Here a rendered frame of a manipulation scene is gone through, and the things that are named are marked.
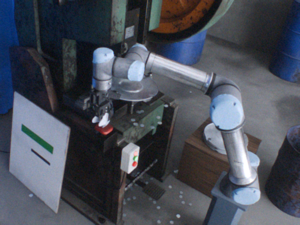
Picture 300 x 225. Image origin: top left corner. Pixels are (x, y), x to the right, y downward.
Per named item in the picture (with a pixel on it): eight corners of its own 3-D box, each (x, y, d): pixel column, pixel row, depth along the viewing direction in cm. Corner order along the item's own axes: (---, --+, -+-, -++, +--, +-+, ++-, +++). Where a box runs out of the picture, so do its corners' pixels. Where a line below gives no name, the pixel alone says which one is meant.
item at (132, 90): (136, 108, 146) (136, 107, 145) (91, 86, 158) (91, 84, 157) (168, 86, 166) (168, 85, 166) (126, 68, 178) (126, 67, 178)
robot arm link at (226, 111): (259, 183, 142) (238, 79, 117) (263, 208, 129) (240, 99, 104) (233, 185, 146) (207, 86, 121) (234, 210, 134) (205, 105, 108)
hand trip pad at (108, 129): (113, 139, 141) (114, 126, 136) (104, 146, 136) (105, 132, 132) (101, 133, 143) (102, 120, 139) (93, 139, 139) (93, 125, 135)
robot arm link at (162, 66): (244, 77, 127) (134, 35, 127) (246, 89, 118) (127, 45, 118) (232, 99, 134) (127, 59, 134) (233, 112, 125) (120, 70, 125)
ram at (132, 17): (141, 63, 161) (148, 6, 144) (123, 72, 150) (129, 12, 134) (116, 52, 168) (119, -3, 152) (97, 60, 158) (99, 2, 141)
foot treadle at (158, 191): (165, 195, 191) (166, 190, 188) (156, 206, 184) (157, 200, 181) (94, 151, 215) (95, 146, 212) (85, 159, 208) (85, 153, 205)
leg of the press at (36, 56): (124, 223, 183) (139, 95, 132) (112, 236, 175) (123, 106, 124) (25, 153, 221) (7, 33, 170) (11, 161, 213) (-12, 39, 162)
